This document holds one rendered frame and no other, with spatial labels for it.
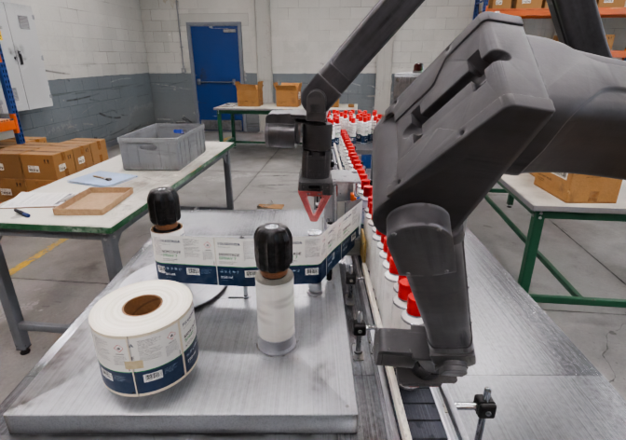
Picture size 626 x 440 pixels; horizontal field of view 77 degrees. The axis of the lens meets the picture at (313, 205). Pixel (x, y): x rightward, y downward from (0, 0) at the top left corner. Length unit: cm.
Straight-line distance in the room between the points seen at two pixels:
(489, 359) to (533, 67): 93
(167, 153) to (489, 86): 263
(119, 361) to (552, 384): 91
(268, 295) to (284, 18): 790
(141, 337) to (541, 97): 76
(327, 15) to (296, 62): 106
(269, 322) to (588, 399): 70
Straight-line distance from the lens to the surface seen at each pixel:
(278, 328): 91
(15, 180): 487
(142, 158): 286
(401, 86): 96
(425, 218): 24
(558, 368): 115
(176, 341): 88
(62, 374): 106
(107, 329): 88
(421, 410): 87
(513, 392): 104
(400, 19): 73
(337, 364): 94
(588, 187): 254
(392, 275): 93
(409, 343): 64
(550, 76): 23
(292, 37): 852
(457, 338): 54
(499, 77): 21
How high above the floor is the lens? 151
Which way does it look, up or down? 20 degrees down
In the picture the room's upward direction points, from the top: straight up
